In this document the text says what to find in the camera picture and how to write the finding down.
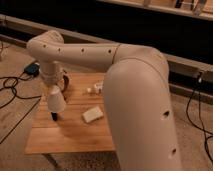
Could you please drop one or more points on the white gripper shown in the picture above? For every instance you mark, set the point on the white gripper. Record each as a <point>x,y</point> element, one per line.
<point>51,73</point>

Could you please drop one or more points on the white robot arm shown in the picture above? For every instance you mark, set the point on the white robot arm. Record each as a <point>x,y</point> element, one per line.
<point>135,92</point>

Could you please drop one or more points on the dark red bowl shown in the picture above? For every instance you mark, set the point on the dark red bowl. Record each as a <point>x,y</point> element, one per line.
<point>66,83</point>

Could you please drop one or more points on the black marker pen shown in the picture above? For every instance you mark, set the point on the black marker pen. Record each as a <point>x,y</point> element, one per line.
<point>54,116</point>

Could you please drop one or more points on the white plastic bottle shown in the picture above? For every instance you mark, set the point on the white plastic bottle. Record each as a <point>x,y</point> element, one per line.
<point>96,88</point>

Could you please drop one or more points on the white rectangular sponge block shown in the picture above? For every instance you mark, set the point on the white rectangular sponge block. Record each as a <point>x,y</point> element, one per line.
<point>92,114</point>

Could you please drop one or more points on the wooden table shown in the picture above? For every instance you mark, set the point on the wooden table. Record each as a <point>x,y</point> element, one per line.
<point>70,133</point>

